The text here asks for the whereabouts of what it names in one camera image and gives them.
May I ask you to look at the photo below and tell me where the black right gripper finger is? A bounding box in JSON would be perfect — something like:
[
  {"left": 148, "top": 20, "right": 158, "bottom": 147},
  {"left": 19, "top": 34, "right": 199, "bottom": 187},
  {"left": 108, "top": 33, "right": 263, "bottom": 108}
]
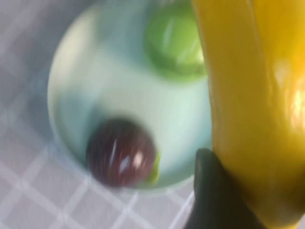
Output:
[{"left": 183, "top": 147, "right": 263, "bottom": 229}]

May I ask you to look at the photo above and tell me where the yellow toy banana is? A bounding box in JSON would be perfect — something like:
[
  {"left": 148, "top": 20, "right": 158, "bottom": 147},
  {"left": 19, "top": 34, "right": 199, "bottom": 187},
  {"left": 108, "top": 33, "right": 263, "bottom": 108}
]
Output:
[{"left": 191, "top": 0, "right": 305, "bottom": 229}]

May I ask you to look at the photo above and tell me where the dark purple toy plum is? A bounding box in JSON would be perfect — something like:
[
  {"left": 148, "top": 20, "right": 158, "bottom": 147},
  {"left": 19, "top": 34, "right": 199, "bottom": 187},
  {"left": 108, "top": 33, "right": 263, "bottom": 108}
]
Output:
[{"left": 85, "top": 117, "right": 162, "bottom": 188}]

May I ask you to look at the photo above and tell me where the pale green round plate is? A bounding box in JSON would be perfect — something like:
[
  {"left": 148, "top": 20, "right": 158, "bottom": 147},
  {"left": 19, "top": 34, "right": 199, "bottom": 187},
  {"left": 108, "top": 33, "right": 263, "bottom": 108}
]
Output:
[{"left": 47, "top": 3, "right": 214, "bottom": 192}]

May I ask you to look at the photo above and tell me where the green toy watermelon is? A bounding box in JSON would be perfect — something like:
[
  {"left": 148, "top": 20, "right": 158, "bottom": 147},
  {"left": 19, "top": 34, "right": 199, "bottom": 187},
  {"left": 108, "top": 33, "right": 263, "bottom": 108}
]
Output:
[{"left": 143, "top": 1, "right": 208, "bottom": 79}]

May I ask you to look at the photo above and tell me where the grey checked tablecloth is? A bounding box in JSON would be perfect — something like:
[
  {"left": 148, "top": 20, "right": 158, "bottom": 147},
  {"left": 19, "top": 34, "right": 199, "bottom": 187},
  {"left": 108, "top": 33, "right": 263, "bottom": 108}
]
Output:
[{"left": 0, "top": 0, "right": 305, "bottom": 229}]

